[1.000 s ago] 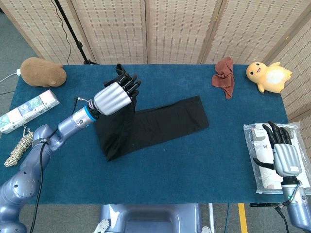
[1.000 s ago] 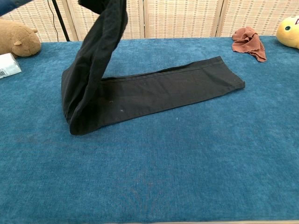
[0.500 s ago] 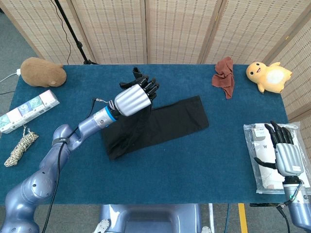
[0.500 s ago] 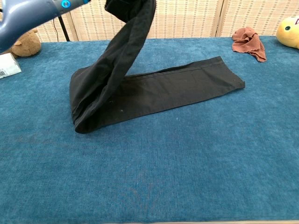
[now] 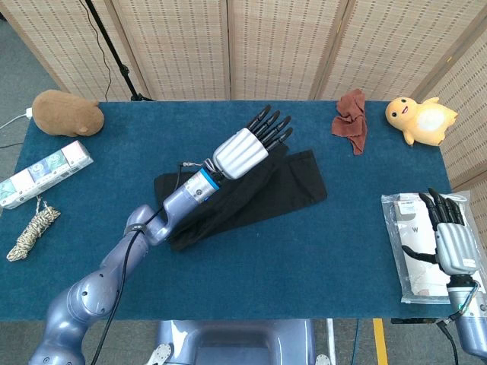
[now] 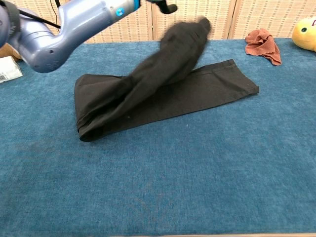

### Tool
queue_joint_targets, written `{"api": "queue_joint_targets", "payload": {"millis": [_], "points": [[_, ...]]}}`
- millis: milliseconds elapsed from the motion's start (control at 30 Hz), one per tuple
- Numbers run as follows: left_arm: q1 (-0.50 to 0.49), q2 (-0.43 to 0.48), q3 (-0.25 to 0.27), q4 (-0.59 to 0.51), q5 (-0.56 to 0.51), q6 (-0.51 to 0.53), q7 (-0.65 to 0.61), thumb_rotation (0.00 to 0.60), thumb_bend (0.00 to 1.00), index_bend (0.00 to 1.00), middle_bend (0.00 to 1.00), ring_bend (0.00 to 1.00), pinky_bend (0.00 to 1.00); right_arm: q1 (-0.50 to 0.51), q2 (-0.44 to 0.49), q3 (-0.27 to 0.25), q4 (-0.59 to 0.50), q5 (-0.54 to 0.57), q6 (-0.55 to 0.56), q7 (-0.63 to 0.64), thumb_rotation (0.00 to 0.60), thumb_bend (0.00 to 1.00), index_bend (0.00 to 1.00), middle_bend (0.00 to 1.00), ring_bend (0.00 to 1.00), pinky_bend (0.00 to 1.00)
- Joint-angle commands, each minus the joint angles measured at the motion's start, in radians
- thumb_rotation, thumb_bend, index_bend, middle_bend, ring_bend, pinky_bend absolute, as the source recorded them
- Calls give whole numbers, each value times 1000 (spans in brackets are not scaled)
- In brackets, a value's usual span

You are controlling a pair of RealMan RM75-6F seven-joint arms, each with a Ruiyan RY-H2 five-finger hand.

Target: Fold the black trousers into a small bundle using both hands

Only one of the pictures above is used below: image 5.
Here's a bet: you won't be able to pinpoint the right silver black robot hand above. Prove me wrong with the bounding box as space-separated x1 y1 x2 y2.
402 188 479 275

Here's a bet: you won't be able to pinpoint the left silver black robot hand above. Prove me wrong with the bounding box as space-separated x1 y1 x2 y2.
212 105 294 179

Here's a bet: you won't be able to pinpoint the black trousers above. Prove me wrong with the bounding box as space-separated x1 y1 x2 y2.
154 146 329 252

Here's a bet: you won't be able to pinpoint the clear bag with white garment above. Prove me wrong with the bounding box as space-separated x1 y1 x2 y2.
380 191 487 305

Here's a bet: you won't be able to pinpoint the black bar under table edge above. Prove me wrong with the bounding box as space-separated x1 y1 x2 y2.
390 316 448 325

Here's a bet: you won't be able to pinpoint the rust brown cloth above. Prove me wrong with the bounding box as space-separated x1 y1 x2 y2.
330 88 369 156

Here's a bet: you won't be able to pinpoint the blue table mat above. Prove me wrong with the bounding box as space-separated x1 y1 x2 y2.
0 100 454 322

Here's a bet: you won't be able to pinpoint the yellow duck plush toy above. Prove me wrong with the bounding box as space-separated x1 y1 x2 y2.
384 96 460 148

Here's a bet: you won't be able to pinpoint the white table leg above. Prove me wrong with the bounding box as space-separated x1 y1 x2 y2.
326 319 336 358

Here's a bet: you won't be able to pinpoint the black tripod stand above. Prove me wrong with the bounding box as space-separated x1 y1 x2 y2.
84 0 155 102

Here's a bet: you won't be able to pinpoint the brown capybara plush toy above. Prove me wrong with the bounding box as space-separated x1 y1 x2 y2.
31 90 106 138

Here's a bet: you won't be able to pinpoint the blue-grey robot torso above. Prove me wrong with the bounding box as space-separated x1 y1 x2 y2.
156 319 317 365

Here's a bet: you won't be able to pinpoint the tissue multipack in plastic wrap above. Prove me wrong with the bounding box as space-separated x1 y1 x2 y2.
0 139 95 209

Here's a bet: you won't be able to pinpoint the thin blue cable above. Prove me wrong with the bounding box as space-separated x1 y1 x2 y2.
352 319 361 365

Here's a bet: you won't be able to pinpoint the thin black hanging cable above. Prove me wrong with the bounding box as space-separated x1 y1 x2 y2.
84 0 114 100

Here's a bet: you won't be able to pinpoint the white plug with cable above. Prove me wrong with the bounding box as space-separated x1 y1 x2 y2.
0 107 34 132

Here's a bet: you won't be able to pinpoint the coiled beige twisted rope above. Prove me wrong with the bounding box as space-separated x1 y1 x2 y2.
6 195 62 262

